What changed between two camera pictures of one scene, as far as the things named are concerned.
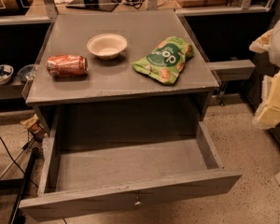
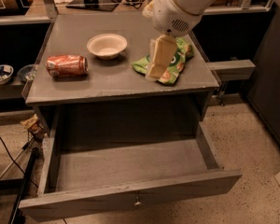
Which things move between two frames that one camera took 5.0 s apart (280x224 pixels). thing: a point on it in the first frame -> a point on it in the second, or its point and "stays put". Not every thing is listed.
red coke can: x=66 y=65 stays put
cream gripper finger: x=277 y=106 -> x=164 y=49
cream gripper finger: x=266 y=87 -> x=152 y=49
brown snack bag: x=33 y=125 stays put
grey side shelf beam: x=233 y=70 stays put
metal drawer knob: x=137 y=202 stays put
